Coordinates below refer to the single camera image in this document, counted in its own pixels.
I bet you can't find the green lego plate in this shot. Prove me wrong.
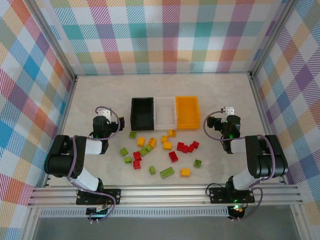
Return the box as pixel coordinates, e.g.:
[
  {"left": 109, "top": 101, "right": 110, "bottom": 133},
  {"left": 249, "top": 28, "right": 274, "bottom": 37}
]
[{"left": 159, "top": 166, "right": 175, "bottom": 180}]

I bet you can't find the black plastic bin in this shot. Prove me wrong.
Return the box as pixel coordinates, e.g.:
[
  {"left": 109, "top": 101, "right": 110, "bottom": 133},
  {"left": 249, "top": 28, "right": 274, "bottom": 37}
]
[{"left": 130, "top": 96, "right": 155, "bottom": 132}]

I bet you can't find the white plastic bin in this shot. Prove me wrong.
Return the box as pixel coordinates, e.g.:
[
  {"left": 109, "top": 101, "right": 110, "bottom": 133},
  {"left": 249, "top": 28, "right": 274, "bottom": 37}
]
[{"left": 152, "top": 96, "right": 179, "bottom": 131}]

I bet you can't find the yellow plastic bin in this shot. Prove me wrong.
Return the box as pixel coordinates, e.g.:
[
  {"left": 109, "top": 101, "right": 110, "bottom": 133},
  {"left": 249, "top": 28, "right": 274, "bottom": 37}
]
[{"left": 174, "top": 95, "right": 202, "bottom": 131}]

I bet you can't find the aluminium base beam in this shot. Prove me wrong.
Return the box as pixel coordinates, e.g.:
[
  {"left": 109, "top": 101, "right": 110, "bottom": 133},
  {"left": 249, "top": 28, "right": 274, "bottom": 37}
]
[{"left": 26, "top": 184, "right": 305, "bottom": 207}]

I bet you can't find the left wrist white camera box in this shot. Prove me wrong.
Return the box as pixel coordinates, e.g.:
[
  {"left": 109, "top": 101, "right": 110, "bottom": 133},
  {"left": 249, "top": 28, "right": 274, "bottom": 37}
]
[{"left": 97, "top": 107, "right": 112, "bottom": 123}]

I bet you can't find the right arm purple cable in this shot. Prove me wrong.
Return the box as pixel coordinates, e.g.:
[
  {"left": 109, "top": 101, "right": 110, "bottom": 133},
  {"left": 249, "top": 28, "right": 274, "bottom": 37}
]
[{"left": 203, "top": 111, "right": 277, "bottom": 222}]

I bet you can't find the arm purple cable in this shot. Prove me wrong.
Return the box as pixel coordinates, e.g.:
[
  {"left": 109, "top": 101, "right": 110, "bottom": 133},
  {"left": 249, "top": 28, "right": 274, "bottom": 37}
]
[
  {"left": 66, "top": 106, "right": 120, "bottom": 224},
  {"left": 203, "top": 111, "right": 277, "bottom": 222}
]

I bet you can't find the aluminium table side rail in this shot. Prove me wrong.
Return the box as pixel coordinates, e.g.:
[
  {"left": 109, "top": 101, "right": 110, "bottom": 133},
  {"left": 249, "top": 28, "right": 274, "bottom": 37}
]
[
  {"left": 42, "top": 76, "right": 79, "bottom": 188},
  {"left": 248, "top": 73, "right": 288, "bottom": 186}
]

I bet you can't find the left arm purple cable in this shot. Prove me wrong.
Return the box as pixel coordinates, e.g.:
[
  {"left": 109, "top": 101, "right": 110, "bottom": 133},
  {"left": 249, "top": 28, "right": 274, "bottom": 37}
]
[{"left": 66, "top": 106, "right": 120, "bottom": 224}]

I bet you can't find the aluminium frame post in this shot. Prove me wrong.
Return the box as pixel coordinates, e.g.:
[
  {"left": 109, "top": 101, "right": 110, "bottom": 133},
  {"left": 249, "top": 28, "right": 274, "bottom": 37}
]
[
  {"left": 248, "top": 0, "right": 301, "bottom": 78},
  {"left": 26, "top": 0, "right": 78, "bottom": 81}
]

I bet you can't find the grey slotted cable duct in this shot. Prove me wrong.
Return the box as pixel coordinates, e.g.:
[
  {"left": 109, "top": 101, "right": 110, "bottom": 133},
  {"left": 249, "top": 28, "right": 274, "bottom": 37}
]
[{"left": 39, "top": 208, "right": 230, "bottom": 218}]

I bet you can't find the aluminium frame leg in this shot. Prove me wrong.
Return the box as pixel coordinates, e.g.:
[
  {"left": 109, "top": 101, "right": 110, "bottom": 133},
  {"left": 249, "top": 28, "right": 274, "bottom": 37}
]
[
  {"left": 289, "top": 203, "right": 310, "bottom": 240},
  {"left": 21, "top": 206, "right": 42, "bottom": 240}
]

